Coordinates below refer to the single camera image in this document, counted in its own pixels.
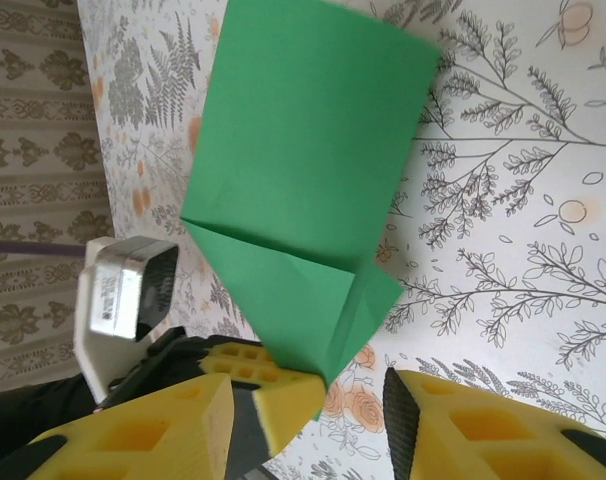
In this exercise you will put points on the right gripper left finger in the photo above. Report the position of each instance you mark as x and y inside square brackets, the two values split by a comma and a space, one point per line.
[133, 440]

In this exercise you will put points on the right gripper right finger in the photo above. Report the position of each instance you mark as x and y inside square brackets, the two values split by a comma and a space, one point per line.
[508, 440]

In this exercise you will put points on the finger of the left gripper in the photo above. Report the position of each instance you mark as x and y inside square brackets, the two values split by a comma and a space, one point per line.
[293, 405]

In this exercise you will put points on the green square paper sheet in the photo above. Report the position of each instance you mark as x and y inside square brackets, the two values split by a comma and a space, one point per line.
[308, 150]

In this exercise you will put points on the floral patterned table cover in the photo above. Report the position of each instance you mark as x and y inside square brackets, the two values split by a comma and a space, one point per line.
[508, 200]

